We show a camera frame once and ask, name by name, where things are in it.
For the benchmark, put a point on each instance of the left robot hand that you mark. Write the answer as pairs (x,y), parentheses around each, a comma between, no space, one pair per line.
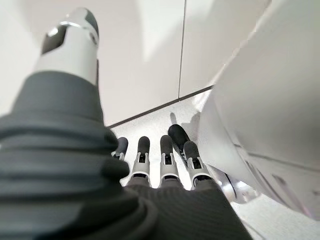
(62,175)

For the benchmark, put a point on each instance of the black left robot foot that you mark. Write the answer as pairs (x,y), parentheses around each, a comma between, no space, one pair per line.
(177,135)

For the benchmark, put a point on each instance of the white cabinet door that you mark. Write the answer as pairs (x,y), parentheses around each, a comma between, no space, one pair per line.
(137,62)
(212,37)

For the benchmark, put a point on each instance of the white left robot leg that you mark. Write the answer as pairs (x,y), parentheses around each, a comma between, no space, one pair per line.
(270,100)

